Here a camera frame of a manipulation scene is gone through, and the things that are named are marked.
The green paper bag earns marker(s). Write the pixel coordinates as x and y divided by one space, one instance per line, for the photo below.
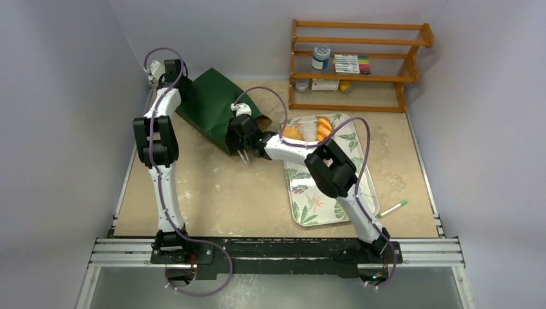
208 107

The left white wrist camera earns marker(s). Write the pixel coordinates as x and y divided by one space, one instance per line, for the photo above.
154 71

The green white marker pen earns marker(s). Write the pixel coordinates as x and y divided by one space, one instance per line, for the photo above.
392 209

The white jar blue lid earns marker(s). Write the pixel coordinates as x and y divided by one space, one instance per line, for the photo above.
320 57

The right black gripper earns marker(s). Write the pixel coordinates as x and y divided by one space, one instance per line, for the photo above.
238 142

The fake baguette bread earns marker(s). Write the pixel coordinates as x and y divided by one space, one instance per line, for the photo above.
323 128

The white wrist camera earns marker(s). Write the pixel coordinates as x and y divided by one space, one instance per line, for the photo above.
154 71
239 109

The white small box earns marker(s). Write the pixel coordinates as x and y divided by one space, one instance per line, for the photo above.
324 85

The yellow fake bread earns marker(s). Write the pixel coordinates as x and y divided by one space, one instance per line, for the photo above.
292 133

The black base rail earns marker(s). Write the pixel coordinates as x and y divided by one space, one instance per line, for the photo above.
347 258

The metal tongs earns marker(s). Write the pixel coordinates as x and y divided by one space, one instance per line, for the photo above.
244 156

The coloured marker set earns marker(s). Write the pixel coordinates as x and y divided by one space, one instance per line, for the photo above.
352 64

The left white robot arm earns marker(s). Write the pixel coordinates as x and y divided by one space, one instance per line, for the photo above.
158 150

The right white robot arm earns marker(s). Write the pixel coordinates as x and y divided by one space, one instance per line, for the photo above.
335 175

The small grey jar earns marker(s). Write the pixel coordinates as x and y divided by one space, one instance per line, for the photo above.
301 85

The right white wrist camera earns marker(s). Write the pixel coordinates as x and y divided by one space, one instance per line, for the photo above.
239 109

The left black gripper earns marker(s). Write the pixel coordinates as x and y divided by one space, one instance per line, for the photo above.
188 84

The orange wooden shelf rack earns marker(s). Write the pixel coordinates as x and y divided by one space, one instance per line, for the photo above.
392 51

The small yellow object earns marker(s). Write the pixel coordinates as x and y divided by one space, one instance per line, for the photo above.
345 86

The leaf pattern serving tray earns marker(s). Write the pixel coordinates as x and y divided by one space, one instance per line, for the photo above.
310 207

